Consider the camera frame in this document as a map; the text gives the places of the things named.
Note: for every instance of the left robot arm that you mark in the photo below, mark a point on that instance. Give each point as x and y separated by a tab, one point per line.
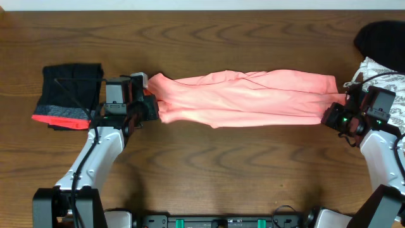
75	200

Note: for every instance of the folded black shorts, coral hem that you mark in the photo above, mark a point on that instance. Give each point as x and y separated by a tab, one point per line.
70	92

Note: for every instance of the black garment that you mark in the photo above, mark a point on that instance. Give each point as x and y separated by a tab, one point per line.
383	42

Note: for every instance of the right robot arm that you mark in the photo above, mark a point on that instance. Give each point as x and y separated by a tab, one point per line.
365	118

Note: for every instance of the white grey patterned garment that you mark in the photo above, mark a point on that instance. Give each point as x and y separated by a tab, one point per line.
395	83

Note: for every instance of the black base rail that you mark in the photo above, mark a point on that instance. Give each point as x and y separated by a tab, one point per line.
284	220

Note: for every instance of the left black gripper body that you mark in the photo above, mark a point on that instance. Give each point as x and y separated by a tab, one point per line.
151	107

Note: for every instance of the coral pink t-shirt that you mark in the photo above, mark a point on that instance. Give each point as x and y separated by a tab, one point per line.
237	99

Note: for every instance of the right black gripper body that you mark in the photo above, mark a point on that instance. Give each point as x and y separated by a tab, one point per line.
330	114

